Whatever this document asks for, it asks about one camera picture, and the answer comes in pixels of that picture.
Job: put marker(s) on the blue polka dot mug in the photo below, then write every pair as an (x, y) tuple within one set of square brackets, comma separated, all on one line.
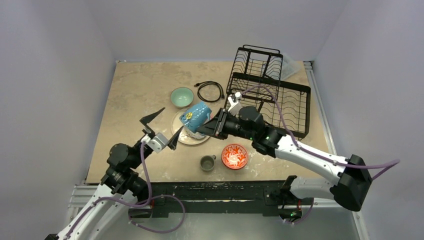
[(196, 116)]

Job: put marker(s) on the red floral bowl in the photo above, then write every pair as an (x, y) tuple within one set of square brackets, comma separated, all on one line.
[(234, 156)]

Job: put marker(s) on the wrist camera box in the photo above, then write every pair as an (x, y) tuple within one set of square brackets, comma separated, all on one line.
[(234, 101), (161, 142)]

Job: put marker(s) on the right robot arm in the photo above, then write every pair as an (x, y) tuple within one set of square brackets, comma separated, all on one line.
[(346, 180)]

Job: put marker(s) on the mint green bowl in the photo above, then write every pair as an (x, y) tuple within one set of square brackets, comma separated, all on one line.
[(182, 97)]

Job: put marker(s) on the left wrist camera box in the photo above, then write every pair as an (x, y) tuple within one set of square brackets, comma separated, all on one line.
[(161, 142)]

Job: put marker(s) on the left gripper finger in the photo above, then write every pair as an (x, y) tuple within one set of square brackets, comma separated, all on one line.
[(172, 143), (145, 120)]

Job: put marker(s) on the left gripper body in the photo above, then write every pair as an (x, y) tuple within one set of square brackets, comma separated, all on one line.
[(146, 145)]

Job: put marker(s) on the small grey mug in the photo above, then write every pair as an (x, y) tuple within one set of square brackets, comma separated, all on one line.
[(207, 163)]

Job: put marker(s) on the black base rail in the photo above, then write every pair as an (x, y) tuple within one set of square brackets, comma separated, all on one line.
[(270, 198)]

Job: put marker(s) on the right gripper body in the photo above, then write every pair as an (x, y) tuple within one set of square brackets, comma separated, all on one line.
[(220, 122)]

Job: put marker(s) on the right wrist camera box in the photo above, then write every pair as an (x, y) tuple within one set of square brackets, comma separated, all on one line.
[(234, 101)]

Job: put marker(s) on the grey speckled plate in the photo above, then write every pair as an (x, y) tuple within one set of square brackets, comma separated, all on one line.
[(195, 135)]

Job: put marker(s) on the black wire dish rack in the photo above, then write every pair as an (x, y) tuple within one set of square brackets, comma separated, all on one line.
[(257, 74)]

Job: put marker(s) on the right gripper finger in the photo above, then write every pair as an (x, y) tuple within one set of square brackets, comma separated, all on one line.
[(209, 128), (217, 117)]

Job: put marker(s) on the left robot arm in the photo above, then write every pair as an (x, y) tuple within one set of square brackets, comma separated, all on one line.
[(121, 188)]

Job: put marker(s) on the pink and cream plate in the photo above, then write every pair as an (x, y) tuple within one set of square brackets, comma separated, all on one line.
[(184, 137)]

